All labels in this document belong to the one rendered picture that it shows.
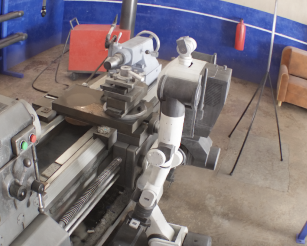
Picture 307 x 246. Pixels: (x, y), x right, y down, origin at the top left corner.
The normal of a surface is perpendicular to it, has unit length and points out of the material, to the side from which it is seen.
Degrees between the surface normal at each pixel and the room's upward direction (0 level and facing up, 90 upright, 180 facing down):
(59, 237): 32
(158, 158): 90
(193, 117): 101
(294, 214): 0
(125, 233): 0
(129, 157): 90
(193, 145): 90
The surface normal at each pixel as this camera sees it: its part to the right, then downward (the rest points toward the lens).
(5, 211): 0.93, 0.24
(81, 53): -0.01, 0.45
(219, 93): -0.32, 0.40
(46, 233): 0.58, -0.62
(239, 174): 0.09, -0.89
